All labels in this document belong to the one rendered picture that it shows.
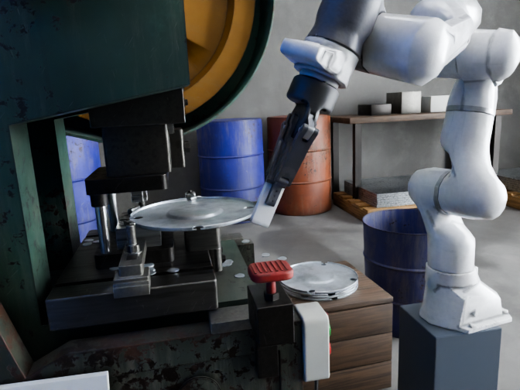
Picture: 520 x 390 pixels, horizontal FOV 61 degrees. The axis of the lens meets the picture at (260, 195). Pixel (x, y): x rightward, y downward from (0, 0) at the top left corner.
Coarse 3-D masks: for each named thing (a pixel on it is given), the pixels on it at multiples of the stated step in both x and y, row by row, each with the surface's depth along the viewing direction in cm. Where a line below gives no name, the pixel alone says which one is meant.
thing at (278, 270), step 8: (256, 264) 73; (264, 264) 73; (272, 264) 72; (280, 264) 73; (288, 264) 73; (248, 272) 72; (256, 272) 69; (264, 272) 69; (272, 272) 69; (280, 272) 69; (288, 272) 69; (256, 280) 69; (264, 280) 69; (272, 280) 69; (280, 280) 69; (272, 288) 72
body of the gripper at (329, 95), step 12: (300, 84) 64; (312, 84) 64; (324, 84) 64; (288, 96) 67; (300, 96) 64; (312, 96) 64; (324, 96) 64; (336, 96) 66; (300, 108) 67; (312, 108) 64; (324, 108) 65; (300, 120) 65
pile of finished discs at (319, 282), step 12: (300, 264) 176; (312, 264) 176; (324, 264) 176; (336, 264) 174; (300, 276) 164; (312, 276) 162; (324, 276) 161; (336, 276) 162; (348, 276) 162; (288, 288) 156; (300, 288) 154; (312, 288) 153; (324, 288) 153; (336, 288) 152; (348, 288) 152; (312, 300) 150; (324, 300) 149
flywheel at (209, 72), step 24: (192, 0) 126; (216, 0) 127; (240, 0) 125; (192, 24) 127; (216, 24) 128; (240, 24) 126; (192, 48) 128; (216, 48) 130; (240, 48) 128; (192, 72) 130; (216, 72) 128; (192, 96) 128
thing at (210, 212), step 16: (144, 208) 107; (160, 208) 106; (176, 208) 103; (192, 208) 102; (208, 208) 102; (224, 208) 103; (240, 208) 103; (144, 224) 92; (160, 224) 92; (176, 224) 91; (192, 224) 91; (208, 224) 90; (224, 224) 89
